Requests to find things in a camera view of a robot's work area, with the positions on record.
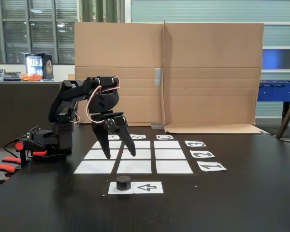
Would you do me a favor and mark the paper sheet number 1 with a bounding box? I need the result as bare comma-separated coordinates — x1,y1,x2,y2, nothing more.
196,162,228,173

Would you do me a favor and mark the orange snack bag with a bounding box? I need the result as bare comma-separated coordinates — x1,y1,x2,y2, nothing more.
20,73,43,82

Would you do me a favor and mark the paper sheet number 2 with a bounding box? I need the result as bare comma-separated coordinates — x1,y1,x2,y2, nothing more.
189,150,216,159

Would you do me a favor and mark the blue foosball table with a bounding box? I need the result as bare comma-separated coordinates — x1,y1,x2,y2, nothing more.
257,80,290,124

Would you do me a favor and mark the black power cable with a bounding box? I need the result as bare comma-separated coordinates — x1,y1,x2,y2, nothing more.
3,136,28,156

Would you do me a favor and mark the brown wooden stand leg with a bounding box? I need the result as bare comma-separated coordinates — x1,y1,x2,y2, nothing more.
275,91,290,140

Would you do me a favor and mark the black mini fridge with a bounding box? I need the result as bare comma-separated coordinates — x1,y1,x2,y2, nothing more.
24,53,55,81

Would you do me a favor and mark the black octagonal token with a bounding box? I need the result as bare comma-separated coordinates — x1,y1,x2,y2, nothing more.
116,175,131,192

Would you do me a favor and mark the dark brown counter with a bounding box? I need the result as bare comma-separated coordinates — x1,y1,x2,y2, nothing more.
0,80,76,149

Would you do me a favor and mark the white arrow paper sheet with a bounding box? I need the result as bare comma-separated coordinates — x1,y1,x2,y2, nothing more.
107,181,165,195

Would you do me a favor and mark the brown cardboard panel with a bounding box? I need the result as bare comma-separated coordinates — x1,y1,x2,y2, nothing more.
162,20,269,135
59,21,165,128

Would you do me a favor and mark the white nine-square paper grid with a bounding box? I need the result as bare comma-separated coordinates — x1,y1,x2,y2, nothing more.
73,140,194,175

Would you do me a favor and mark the red black bar clamp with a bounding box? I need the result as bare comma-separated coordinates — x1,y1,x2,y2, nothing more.
0,139,49,186

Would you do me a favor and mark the paper sheet number 3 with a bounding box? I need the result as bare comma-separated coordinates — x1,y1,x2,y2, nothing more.
184,140,207,147

